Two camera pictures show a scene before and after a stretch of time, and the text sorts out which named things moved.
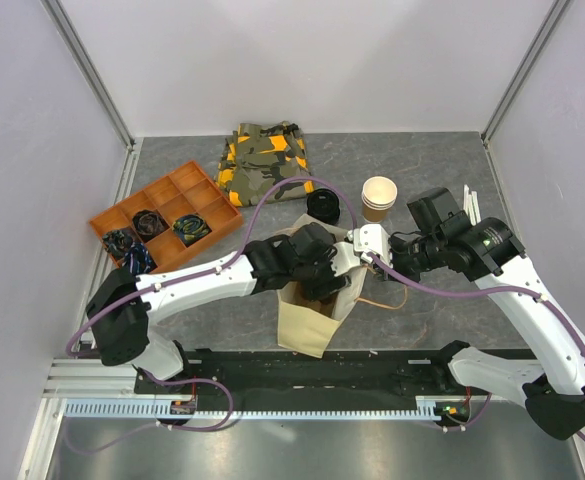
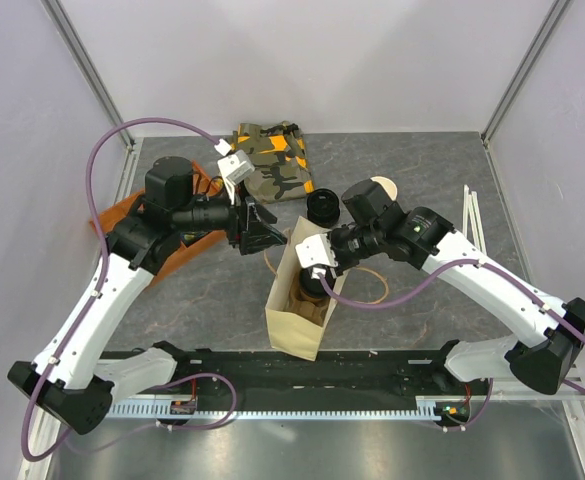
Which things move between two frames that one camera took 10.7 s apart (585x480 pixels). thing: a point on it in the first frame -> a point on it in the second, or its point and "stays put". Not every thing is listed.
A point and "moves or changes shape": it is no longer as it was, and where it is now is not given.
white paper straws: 471,206 stays put
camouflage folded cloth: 257,157 stays put
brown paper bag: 305,325 moves or changes shape
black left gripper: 320,290 -> 247,231
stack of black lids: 324,204 stays put
